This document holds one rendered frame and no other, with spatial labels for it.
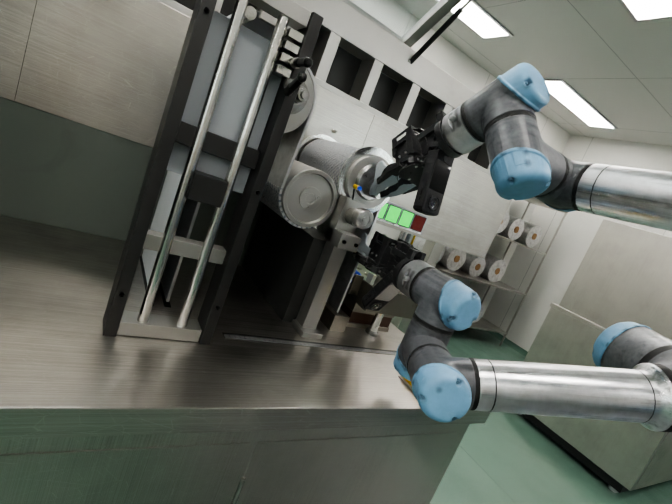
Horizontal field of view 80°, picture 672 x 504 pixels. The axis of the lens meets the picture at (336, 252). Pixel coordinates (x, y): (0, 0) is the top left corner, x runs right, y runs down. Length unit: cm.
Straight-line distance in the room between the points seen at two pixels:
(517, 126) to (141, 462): 69
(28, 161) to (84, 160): 10
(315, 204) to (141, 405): 48
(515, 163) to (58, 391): 63
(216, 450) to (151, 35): 84
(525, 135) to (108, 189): 88
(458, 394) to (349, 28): 95
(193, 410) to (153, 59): 76
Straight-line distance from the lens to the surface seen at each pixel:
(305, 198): 82
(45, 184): 109
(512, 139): 64
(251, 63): 66
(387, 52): 129
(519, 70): 68
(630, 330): 91
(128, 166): 108
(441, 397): 60
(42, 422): 57
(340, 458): 82
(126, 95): 106
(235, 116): 65
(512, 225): 501
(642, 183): 68
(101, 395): 58
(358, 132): 124
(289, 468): 77
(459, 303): 69
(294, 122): 80
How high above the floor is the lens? 124
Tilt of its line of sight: 10 degrees down
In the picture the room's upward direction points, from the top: 22 degrees clockwise
